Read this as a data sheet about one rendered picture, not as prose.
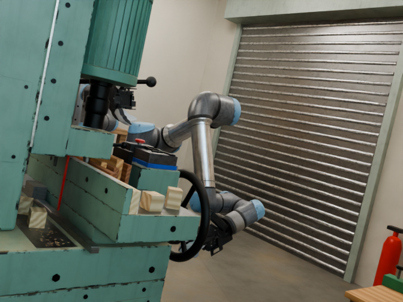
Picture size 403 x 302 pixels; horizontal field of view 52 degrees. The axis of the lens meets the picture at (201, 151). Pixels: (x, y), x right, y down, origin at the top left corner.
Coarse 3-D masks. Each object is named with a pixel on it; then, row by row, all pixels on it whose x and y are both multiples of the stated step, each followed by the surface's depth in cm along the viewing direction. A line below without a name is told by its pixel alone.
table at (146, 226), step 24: (48, 168) 115; (72, 192) 101; (96, 216) 90; (120, 216) 83; (144, 216) 86; (168, 216) 90; (192, 216) 94; (120, 240) 83; (144, 240) 87; (168, 240) 91
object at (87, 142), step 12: (72, 132) 100; (84, 132) 102; (96, 132) 104; (108, 132) 107; (72, 144) 101; (84, 144) 103; (96, 144) 105; (108, 144) 107; (84, 156) 103; (96, 156) 105; (108, 156) 108
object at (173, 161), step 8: (128, 144) 120; (136, 144) 120; (144, 144) 124; (136, 152) 118; (144, 152) 115; (152, 152) 116; (136, 160) 117; (144, 160) 115; (152, 160) 114; (160, 160) 115; (168, 160) 117; (176, 160) 119; (160, 168) 116; (168, 168) 117
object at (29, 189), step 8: (32, 184) 113; (40, 184) 115; (24, 192) 120; (32, 192) 111; (40, 192) 112; (40, 200) 111; (48, 208) 106; (56, 216) 101; (64, 224) 97; (72, 224) 97; (72, 232) 93; (80, 232) 92; (80, 240) 89; (88, 240) 89; (88, 248) 86; (96, 248) 86
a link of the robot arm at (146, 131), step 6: (132, 126) 188; (138, 126) 187; (144, 126) 187; (150, 126) 189; (132, 132) 188; (138, 132) 187; (144, 132) 187; (150, 132) 189; (156, 132) 192; (132, 138) 188; (138, 138) 187; (144, 138) 188; (150, 138) 190; (156, 138) 192; (150, 144) 191; (156, 144) 193
